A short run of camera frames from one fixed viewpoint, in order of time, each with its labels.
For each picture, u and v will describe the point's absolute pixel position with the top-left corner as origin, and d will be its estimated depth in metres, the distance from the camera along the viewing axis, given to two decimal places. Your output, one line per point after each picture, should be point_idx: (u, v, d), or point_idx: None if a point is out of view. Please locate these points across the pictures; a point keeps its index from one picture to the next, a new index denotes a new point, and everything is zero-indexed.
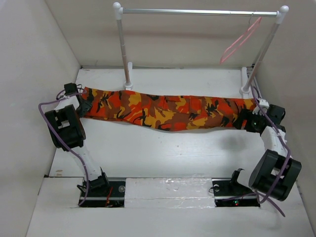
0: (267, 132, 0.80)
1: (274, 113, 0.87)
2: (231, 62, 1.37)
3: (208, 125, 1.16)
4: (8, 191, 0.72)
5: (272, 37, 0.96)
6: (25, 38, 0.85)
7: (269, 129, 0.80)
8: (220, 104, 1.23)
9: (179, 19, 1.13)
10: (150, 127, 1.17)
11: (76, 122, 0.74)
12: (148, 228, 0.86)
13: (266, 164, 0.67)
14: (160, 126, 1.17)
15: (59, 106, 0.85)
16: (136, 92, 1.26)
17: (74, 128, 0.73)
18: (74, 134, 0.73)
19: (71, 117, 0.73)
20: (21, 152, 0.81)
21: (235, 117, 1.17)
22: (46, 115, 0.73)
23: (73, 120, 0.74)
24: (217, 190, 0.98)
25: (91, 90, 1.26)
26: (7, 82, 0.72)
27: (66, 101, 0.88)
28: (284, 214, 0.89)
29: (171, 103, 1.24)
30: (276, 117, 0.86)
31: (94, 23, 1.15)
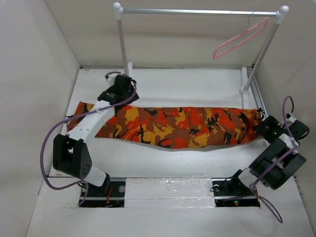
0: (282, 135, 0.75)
1: (295, 128, 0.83)
2: (231, 62, 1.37)
3: (211, 140, 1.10)
4: (8, 191, 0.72)
5: (271, 37, 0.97)
6: (25, 38, 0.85)
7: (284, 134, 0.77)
8: (220, 117, 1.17)
9: (179, 19, 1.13)
10: (149, 142, 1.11)
11: (78, 162, 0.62)
12: (148, 228, 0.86)
13: (272, 149, 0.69)
14: (160, 141, 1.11)
15: (90, 123, 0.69)
16: (133, 106, 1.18)
17: (75, 168, 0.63)
18: (73, 172, 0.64)
19: (78, 160, 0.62)
20: (21, 152, 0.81)
21: (237, 132, 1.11)
22: (57, 137, 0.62)
23: (77, 159, 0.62)
24: (217, 190, 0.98)
25: (86, 104, 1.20)
26: (7, 82, 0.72)
27: (94, 117, 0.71)
28: (280, 219, 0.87)
29: (171, 119, 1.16)
30: (296, 133, 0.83)
31: (95, 23, 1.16)
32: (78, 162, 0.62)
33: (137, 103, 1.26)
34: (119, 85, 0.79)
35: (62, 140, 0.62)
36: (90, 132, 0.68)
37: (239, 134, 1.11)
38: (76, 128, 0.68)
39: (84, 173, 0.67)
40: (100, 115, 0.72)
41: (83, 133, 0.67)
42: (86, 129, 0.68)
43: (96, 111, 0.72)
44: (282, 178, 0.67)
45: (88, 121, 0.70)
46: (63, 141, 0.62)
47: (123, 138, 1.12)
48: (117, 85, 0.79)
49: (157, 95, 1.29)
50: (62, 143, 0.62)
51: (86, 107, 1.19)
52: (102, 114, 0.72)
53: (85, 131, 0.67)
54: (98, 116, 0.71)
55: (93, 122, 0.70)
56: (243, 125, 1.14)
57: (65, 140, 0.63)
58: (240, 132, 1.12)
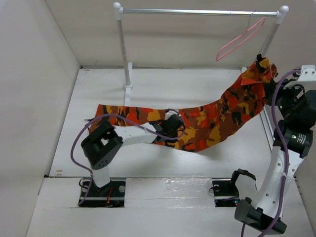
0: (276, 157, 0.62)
1: (303, 116, 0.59)
2: (230, 62, 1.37)
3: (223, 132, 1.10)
4: (8, 191, 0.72)
5: (272, 37, 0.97)
6: (25, 38, 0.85)
7: (278, 160, 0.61)
8: (229, 100, 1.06)
9: (179, 19, 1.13)
10: (173, 147, 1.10)
11: (101, 155, 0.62)
12: (148, 228, 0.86)
13: (246, 218, 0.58)
14: (184, 146, 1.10)
15: (132, 130, 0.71)
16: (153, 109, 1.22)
17: (98, 155, 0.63)
18: (94, 157, 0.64)
19: (105, 150, 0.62)
20: (21, 152, 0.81)
21: (245, 106, 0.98)
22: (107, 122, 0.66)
23: (103, 151, 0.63)
24: (217, 190, 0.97)
25: (105, 106, 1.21)
26: (7, 82, 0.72)
27: (139, 132, 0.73)
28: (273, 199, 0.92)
29: (192, 120, 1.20)
30: (308, 120, 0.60)
31: (95, 23, 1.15)
32: (101, 154, 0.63)
33: (137, 103, 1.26)
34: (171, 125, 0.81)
35: (105, 129, 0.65)
36: (130, 138, 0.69)
37: (248, 107, 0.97)
38: (123, 127, 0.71)
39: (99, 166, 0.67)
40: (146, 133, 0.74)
41: (123, 134, 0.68)
42: (128, 134, 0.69)
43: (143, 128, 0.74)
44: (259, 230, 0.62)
45: (134, 131, 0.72)
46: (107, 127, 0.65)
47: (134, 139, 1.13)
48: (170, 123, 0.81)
49: (157, 95, 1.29)
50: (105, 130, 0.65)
51: (106, 110, 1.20)
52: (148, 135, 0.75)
53: (127, 135, 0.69)
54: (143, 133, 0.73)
55: (137, 134, 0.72)
56: (252, 94, 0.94)
57: (107, 130, 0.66)
58: (247, 104, 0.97)
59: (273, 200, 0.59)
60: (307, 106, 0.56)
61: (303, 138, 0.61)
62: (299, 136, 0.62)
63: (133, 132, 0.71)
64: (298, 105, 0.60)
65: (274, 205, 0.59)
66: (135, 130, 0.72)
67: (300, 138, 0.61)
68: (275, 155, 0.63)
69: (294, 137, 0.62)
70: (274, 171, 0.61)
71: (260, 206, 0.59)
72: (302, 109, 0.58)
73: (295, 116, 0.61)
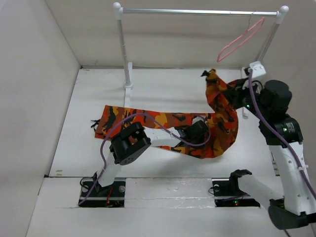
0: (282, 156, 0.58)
1: (277, 107, 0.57)
2: (231, 62, 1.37)
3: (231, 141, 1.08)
4: (8, 191, 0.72)
5: (272, 37, 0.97)
6: (25, 38, 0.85)
7: (286, 156, 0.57)
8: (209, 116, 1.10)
9: (180, 19, 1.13)
10: (179, 151, 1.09)
11: (129, 153, 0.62)
12: (148, 228, 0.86)
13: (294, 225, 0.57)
14: (190, 151, 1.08)
15: (160, 132, 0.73)
16: (160, 112, 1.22)
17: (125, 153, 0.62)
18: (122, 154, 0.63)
19: (134, 148, 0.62)
20: (21, 152, 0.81)
21: (221, 115, 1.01)
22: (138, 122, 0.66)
23: (131, 149, 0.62)
24: (217, 190, 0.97)
25: (112, 107, 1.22)
26: (7, 82, 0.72)
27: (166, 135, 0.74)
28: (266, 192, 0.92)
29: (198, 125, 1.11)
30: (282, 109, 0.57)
31: (95, 23, 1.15)
32: (129, 152, 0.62)
33: (137, 103, 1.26)
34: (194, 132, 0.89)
35: (136, 128, 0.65)
36: (156, 140, 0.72)
37: (224, 116, 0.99)
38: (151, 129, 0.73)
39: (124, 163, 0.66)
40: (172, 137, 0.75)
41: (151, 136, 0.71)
42: (155, 136, 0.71)
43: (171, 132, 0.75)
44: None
45: (162, 133, 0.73)
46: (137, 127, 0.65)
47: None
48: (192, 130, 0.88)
49: (157, 95, 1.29)
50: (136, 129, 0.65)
51: (113, 110, 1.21)
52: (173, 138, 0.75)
53: (154, 136, 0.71)
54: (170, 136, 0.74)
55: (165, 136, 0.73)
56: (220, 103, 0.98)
57: (137, 130, 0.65)
58: (222, 114, 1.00)
59: (306, 196, 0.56)
60: (276, 97, 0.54)
61: (293, 127, 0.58)
62: (287, 125, 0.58)
63: (161, 134, 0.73)
64: (266, 100, 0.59)
65: (309, 201, 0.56)
66: (162, 132, 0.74)
67: (291, 128, 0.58)
68: (278, 152, 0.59)
69: (284, 129, 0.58)
70: (290, 169, 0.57)
71: (301, 210, 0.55)
72: (273, 101, 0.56)
73: (270, 111, 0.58)
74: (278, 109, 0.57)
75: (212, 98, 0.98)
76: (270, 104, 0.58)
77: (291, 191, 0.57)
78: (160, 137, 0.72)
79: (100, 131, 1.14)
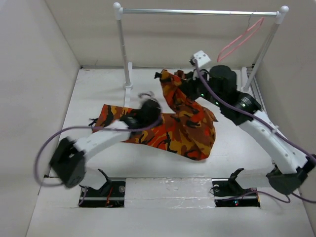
0: (254, 127, 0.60)
1: (227, 89, 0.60)
2: (231, 62, 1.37)
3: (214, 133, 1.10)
4: (8, 191, 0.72)
5: (272, 37, 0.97)
6: (25, 38, 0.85)
7: (257, 127, 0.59)
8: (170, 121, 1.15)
9: (179, 19, 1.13)
10: (176, 152, 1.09)
11: (70, 171, 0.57)
12: (147, 228, 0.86)
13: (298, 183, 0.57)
14: (187, 152, 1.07)
15: (93, 136, 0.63)
16: None
17: (64, 177, 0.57)
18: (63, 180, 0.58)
19: (68, 169, 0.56)
20: (21, 152, 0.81)
21: (183, 112, 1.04)
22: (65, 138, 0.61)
23: (72, 167, 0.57)
24: (217, 190, 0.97)
25: (110, 107, 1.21)
26: (7, 82, 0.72)
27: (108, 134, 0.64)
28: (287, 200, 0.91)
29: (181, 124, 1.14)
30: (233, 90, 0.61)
31: (94, 23, 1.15)
32: (70, 169, 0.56)
33: (137, 103, 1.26)
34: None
35: (66, 146, 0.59)
36: (96, 147, 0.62)
37: (187, 111, 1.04)
38: (85, 137, 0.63)
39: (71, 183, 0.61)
40: (115, 132, 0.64)
41: (88, 145, 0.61)
42: (92, 143, 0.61)
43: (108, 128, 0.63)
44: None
45: (99, 135, 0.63)
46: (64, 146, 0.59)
47: (137, 141, 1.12)
48: (145, 108, 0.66)
49: (157, 95, 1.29)
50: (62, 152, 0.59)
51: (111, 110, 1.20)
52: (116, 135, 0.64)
53: (91, 143, 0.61)
54: (112, 134, 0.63)
55: (121, 127, 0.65)
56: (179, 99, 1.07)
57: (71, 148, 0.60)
58: (184, 110, 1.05)
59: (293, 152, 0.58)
60: (226, 80, 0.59)
61: (248, 99, 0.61)
62: (242, 100, 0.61)
63: (101, 137, 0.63)
64: (217, 87, 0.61)
65: (297, 155, 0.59)
66: (100, 135, 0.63)
67: (247, 101, 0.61)
68: (250, 127, 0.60)
69: (242, 104, 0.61)
70: (267, 137, 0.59)
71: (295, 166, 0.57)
72: (223, 86, 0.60)
73: (225, 94, 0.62)
74: (230, 91, 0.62)
75: (171, 97, 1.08)
76: (222, 90, 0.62)
77: (278, 155, 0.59)
78: (99, 142, 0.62)
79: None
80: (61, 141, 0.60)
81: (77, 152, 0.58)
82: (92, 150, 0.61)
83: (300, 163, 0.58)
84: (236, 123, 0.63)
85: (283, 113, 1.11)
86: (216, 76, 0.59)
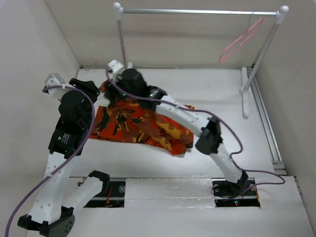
0: (164, 109, 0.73)
1: (137, 86, 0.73)
2: (230, 62, 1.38)
3: (162, 122, 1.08)
4: (8, 190, 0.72)
5: (271, 37, 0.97)
6: (25, 38, 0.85)
7: (166, 108, 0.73)
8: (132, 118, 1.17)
9: (179, 19, 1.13)
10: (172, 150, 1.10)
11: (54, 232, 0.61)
12: (147, 228, 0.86)
13: (210, 141, 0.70)
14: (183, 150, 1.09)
15: (50, 191, 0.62)
16: None
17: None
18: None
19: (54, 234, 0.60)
20: (21, 151, 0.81)
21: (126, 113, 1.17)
22: (19, 219, 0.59)
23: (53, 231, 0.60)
24: (217, 190, 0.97)
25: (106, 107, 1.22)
26: (7, 82, 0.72)
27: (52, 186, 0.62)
28: (283, 182, 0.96)
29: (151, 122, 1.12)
30: (141, 84, 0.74)
31: (94, 23, 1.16)
32: None
33: None
34: (68, 113, 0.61)
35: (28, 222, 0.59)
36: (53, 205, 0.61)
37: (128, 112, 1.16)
38: (36, 205, 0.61)
39: (66, 231, 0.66)
40: (57, 178, 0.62)
41: (46, 212, 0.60)
42: (47, 204, 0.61)
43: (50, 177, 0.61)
44: (217, 144, 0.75)
45: (45, 192, 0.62)
46: (26, 222, 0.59)
47: (135, 141, 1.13)
48: (72, 113, 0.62)
49: None
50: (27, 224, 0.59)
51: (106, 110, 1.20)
52: (58, 180, 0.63)
53: (46, 207, 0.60)
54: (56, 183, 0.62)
55: (59, 161, 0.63)
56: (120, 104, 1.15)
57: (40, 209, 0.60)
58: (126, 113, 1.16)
59: (196, 118, 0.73)
60: (132, 80, 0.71)
61: (155, 90, 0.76)
62: (151, 91, 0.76)
63: (49, 195, 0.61)
64: (128, 88, 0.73)
65: (201, 119, 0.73)
66: (53, 212, 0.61)
67: (154, 92, 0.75)
68: (161, 110, 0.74)
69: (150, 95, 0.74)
70: (174, 113, 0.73)
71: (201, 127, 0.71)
72: (133, 84, 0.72)
73: (136, 92, 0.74)
74: (140, 88, 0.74)
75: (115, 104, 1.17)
76: (134, 87, 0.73)
77: (187, 124, 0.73)
78: (53, 201, 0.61)
79: (94, 131, 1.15)
80: (20, 223, 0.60)
81: (42, 225, 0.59)
82: (53, 212, 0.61)
83: (205, 125, 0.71)
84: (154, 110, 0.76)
85: (283, 113, 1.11)
86: (125, 78, 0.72)
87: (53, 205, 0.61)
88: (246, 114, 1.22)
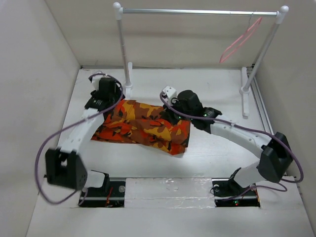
0: (219, 128, 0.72)
1: (192, 105, 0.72)
2: (231, 62, 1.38)
3: (150, 129, 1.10)
4: (8, 190, 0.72)
5: (271, 37, 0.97)
6: (25, 38, 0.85)
7: (220, 126, 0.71)
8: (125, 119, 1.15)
9: (179, 19, 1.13)
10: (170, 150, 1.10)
11: (75, 176, 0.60)
12: (147, 228, 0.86)
13: (275, 161, 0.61)
14: (180, 150, 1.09)
15: (77, 134, 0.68)
16: (151, 107, 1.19)
17: (70, 179, 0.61)
18: (70, 185, 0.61)
19: (75, 170, 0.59)
20: (21, 151, 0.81)
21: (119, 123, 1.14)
22: (50, 148, 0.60)
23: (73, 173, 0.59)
24: (217, 190, 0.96)
25: None
26: (6, 82, 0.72)
27: (83, 130, 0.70)
28: (285, 189, 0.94)
29: (143, 126, 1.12)
30: (197, 106, 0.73)
31: (94, 23, 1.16)
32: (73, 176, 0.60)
33: None
34: (104, 86, 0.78)
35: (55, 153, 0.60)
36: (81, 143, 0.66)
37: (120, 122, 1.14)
38: (66, 140, 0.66)
39: (80, 183, 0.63)
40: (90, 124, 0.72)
41: (75, 144, 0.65)
42: (77, 139, 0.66)
43: (85, 121, 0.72)
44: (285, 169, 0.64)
45: (77, 132, 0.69)
46: (54, 152, 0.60)
47: (135, 142, 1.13)
48: (106, 86, 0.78)
49: (157, 95, 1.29)
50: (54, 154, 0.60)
51: None
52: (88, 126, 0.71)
53: (76, 142, 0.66)
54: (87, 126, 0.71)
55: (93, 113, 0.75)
56: (113, 115, 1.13)
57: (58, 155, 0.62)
58: (118, 121, 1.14)
59: (255, 136, 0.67)
60: (188, 100, 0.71)
61: (210, 111, 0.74)
62: (207, 111, 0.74)
63: (79, 134, 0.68)
64: (185, 108, 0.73)
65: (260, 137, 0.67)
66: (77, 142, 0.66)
67: (210, 112, 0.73)
68: (217, 129, 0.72)
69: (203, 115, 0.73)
70: (229, 131, 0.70)
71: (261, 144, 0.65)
72: (189, 105, 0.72)
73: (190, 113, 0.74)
74: (195, 108, 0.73)
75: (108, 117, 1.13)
76: (189, 108, 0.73)
77: (246, 142, 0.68)
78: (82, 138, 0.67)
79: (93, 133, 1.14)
80: (47, 154, 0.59)
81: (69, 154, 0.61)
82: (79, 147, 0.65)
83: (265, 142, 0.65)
84: (210, 131, 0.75)
85: (283, 113, 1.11)
86: (182, 99, 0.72)
87: (81, 141, 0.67)
88: (246, 114, 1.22)
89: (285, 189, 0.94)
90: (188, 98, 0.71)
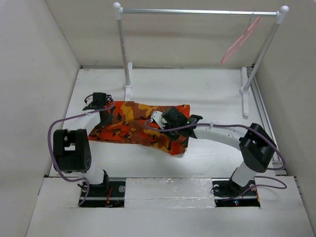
0: (202, 131, 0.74)
1: (175, 117, 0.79)
2: (230, 62, 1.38)
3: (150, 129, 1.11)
4: (8, 190, 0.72)
5: (271, 37, 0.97)
6: (25, 37, 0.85)
7: (201, 129, 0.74)
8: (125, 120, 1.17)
9: (179, 19, 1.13)
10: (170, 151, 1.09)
11: (82, 151, 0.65)
12: (147, 229, 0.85)
13: (254, 149, 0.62)
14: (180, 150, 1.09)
15: (80, 121, 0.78)
16: (152, 107, 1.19)
17: (77, 156, 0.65)
18: (77, 167, 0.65)
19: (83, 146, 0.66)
20: (21, 151, 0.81)
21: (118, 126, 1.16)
22: (56, 131, 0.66)
23: (81, 148, 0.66)
24: (217, 190, 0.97)
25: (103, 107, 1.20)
26: (7, 82, 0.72)
27: (86, 118, 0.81)
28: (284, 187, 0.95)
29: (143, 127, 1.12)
30: (179, 117, 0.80)
31: (94, 23, 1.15)
32: (82, 152, 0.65)
33: None
34: (98, 96, 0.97)
35: (61, 135, 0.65)
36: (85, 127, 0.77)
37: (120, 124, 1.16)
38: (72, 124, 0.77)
39: (87, 164, 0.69)
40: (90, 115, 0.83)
41: (79, 125, 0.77)
42: (82, 124, 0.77)
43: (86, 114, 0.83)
44: (270, 157, 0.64)
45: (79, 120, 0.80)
46: (63, 131, 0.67)
47: (135, 142, 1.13)
48: (100, 97, 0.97)
49: (157, 95, 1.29)
50: (63, 136, 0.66)
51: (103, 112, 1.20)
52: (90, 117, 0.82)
53: (80, 125, 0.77)
54: (88, 116, 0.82)
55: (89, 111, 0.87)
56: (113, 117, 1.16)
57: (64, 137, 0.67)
58: (118, 123, 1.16)
59: (232, 130, 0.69)
60: (169, 114, 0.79)
61: (194, 118, 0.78)
62: (189, 119, 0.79)
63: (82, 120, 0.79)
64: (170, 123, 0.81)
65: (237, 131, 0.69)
66: (78, 125, 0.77)
67: (194, 119, 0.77)
68: (200, 132, 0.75)
69: (187, 123, 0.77)
70: (210, 131, 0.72)
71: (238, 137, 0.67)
72: (172, 119, 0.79)
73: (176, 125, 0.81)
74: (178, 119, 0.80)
75: None
76: (172, 121, 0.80)
77: (227, 139, 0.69)
78: (86, 123, 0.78)
79: (93, 133, 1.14)
80: (55, 136, 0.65)
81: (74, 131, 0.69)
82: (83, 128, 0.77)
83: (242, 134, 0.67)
84: (196, 136, 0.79)
85: (283, 112, 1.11)
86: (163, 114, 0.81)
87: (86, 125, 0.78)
88: (246, 114, 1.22)
89: (284, 186, 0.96)
90: (168, 111, 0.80)
